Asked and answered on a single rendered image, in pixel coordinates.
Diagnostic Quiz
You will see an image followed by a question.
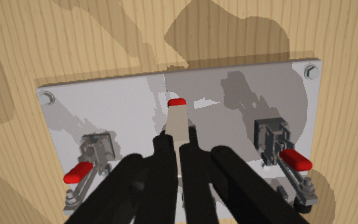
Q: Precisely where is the grey metal fixture plate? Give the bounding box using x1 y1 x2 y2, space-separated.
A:
35 58 323 204

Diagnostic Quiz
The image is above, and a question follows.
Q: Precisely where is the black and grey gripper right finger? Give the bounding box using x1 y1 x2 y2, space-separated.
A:
177 105 310 224

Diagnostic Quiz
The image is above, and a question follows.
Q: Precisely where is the grey rectangular plate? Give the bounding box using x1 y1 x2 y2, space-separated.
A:
175 177 186 220

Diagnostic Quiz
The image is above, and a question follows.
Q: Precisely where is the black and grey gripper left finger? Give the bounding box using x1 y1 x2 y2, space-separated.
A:
64 105 181 224

